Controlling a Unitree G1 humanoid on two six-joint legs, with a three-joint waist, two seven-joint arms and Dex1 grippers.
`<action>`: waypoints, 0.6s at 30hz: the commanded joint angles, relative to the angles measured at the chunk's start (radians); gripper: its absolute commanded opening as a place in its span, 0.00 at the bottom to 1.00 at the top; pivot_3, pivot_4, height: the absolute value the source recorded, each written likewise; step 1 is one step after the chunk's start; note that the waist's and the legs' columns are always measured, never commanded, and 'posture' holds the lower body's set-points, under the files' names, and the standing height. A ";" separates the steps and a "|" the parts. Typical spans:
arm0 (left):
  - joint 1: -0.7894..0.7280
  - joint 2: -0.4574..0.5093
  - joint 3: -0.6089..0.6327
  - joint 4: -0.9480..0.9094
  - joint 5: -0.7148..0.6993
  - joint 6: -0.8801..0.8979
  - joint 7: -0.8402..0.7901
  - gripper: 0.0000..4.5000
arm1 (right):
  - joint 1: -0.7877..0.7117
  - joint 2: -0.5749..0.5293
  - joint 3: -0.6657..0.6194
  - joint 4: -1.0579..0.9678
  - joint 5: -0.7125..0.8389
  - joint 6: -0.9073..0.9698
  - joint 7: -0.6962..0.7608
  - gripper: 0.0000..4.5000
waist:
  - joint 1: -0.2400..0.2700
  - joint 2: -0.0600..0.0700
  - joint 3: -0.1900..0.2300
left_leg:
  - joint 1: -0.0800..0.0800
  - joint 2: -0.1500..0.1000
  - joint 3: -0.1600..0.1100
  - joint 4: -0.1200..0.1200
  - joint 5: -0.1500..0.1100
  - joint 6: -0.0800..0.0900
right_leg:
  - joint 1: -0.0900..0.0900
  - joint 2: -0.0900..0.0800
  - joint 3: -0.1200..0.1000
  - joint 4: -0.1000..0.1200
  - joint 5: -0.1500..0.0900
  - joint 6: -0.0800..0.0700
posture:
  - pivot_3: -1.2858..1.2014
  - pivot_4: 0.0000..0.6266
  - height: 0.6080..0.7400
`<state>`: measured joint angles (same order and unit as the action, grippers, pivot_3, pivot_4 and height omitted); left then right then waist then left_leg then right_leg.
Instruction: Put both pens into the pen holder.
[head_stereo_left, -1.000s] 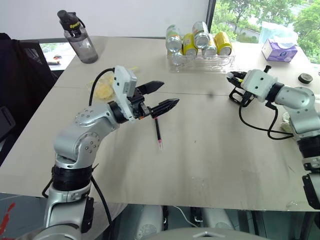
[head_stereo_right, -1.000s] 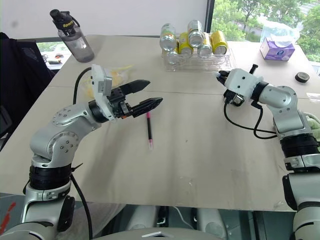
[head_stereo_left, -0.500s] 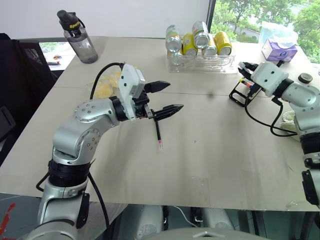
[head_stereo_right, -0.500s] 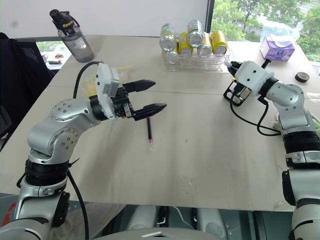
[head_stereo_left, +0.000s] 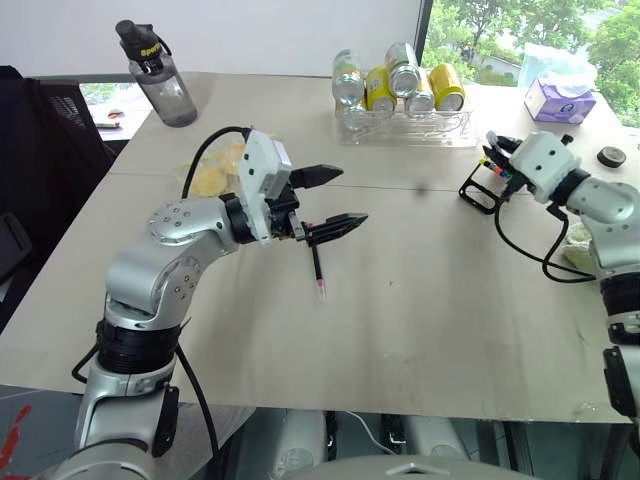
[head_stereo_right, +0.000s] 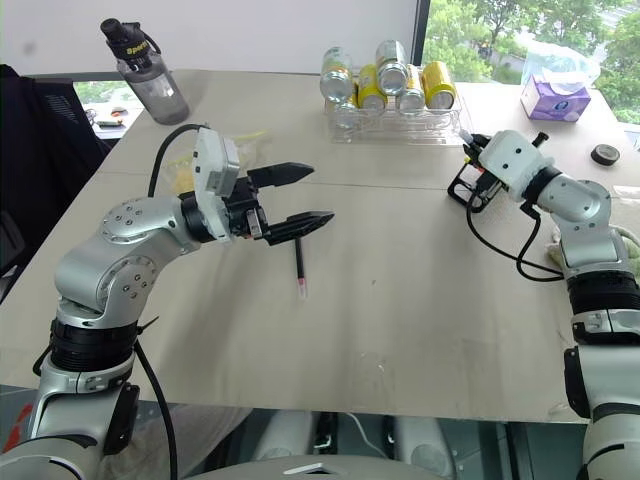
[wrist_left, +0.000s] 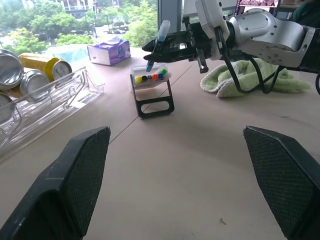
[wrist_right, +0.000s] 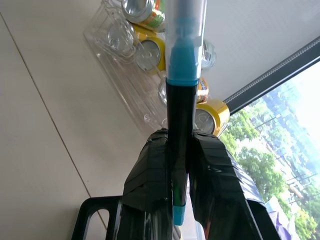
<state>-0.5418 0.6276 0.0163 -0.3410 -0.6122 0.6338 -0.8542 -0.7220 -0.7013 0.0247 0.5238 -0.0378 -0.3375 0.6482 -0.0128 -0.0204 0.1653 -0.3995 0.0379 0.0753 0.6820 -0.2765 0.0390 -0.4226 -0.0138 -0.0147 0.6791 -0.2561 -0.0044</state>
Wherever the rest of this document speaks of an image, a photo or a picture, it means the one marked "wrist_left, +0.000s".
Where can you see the computer monitor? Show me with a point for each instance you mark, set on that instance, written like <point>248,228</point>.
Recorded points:
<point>257,5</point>

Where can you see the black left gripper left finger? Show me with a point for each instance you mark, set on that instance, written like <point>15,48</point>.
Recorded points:
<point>52,190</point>

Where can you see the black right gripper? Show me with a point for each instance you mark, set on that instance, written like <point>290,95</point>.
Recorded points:
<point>197,37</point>

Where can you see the yellow and silver drink can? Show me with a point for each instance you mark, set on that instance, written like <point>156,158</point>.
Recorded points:
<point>35,82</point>
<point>5,106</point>
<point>10,68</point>
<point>40,62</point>

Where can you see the blue highlighter pen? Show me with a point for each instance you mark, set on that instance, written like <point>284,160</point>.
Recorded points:
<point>163,31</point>

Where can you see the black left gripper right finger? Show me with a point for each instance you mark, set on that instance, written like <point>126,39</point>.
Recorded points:
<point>287,180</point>

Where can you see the blue capped pen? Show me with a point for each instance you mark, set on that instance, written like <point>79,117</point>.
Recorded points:
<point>160,75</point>

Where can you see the purple tissue pack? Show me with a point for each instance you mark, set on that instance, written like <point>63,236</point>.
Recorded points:
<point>108,51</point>

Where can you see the orange capped pen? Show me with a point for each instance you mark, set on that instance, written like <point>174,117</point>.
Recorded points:
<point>155,77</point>

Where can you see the black capped pen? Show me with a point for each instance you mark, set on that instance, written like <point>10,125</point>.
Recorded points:
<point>145,78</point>

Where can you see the clear acrylic can rack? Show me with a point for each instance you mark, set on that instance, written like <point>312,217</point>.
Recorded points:
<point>62,100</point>

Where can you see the clear plastic pen box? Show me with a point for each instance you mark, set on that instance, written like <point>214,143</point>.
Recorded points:
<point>150,83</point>

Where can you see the dark window frame post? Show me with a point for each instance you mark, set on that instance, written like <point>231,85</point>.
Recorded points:
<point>170,15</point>

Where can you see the grey capped pen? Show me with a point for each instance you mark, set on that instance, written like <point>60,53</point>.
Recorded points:
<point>149,77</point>

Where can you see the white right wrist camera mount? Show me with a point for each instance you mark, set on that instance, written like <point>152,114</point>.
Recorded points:
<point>208,15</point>

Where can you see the green capped pen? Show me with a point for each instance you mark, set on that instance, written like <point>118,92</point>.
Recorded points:
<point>164,72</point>

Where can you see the yellow capped pen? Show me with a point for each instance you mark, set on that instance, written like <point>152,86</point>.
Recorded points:
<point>138,79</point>

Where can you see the light green towel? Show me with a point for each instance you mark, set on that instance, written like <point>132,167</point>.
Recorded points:
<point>290,80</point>

